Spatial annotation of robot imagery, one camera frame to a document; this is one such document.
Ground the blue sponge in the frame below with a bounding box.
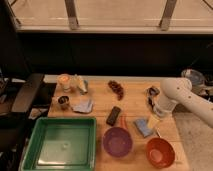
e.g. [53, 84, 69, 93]
[134, 119, 153, 137]

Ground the dark red grape bunch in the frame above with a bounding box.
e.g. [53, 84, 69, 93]
[108, 80, 124, 100]

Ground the black rectangular block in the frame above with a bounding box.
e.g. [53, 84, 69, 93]
[106, 106, 121, 126]

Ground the small dark cup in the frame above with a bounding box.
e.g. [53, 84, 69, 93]
[58, 96, 70, 110]

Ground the crumpled blue cloth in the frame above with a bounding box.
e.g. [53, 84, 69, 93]
[73, 99, 93, 113]

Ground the orange spoon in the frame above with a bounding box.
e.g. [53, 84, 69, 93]
[120, 115, 127, 130]

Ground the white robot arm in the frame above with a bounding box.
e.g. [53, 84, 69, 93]
[147, 78, 213, 129]

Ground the black handled tool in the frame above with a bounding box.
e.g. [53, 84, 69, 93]
[147, 97, 155, 109]

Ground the metal lidded pot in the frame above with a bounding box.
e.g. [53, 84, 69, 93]
[181, 69, 213, 96]

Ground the green plastic tray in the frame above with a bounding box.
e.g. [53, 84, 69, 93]
[21, 117, 96, 171]

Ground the orange bowl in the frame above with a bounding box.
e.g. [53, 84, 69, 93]
[146, 138, 175, 169]

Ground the black chair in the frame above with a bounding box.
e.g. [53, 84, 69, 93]
[0, 73, 46, 171]

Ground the clear cup with orange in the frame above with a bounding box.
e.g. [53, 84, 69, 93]
[57, 74, 71, 92]

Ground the purple bowl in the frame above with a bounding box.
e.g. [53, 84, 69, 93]
[103, 127, 133, 157]

